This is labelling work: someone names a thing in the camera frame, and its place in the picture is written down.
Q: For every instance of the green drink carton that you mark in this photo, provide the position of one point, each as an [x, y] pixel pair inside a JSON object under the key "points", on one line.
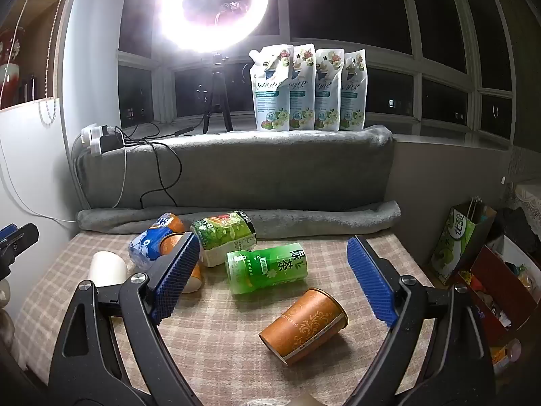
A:
{"points": [[224, 234]]}

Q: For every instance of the rolled grey blanket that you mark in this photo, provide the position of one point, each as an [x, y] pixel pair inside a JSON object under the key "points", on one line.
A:
{"points": [[317, 220]]}

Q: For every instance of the green tea bottle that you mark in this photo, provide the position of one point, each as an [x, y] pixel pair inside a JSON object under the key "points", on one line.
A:
{"points": [[266, 268]]}

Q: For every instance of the white paper cup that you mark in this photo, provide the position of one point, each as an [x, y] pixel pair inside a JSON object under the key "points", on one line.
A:
{"points": [[107, 268]]}

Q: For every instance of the white power strip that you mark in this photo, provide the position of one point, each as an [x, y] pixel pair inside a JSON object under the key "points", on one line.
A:
{"points": [[91, 139]]}

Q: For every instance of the orange patterned paper cup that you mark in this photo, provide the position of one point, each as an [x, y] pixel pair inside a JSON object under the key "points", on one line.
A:
{"points": [[304, 325]]}

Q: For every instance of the blue label plastic bottle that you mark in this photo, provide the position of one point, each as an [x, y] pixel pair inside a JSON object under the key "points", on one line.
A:
{"points": [[150, 241]]}

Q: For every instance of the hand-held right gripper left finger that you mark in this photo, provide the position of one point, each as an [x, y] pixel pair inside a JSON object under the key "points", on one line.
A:
{"points": [[175, 275]]}

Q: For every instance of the white window frame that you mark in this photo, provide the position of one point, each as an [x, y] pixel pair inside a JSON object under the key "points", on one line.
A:
{"points": [[418, 72]]}

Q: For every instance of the red cardboard box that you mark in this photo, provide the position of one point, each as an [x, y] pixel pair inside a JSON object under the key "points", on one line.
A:
{"points": [[494, 279]]}

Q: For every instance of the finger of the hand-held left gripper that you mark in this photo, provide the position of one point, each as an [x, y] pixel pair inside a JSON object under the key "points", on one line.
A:
{"points": [[19, 239]]}

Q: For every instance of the grey fleece blanket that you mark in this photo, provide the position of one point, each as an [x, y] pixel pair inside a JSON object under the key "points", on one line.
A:
{"points": [[274, 169]]}

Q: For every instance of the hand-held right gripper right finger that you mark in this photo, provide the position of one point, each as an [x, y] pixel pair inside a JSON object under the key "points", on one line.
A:
{"points": [[372, 283]]}

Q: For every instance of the green paper bag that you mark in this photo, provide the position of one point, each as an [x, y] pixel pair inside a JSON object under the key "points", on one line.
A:
{"points": [[458, 241]]}

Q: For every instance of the black power adapter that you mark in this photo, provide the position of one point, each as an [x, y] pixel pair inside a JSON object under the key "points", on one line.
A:
{"points": [[112, 142]]}

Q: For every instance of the red vase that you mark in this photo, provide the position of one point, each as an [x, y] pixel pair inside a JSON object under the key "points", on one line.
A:
{"points": [[10, 72]]}

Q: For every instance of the white detergent pouch with spout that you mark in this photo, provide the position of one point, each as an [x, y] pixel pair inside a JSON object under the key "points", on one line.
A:
{"points": [[270, 93]]}

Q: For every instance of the checked beige cloth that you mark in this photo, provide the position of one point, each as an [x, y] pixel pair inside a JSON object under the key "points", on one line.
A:
{"points": [[219, 325]]}

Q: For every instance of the black tripod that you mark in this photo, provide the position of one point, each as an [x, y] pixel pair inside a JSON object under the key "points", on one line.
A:
{"points": [[217, 93]]}

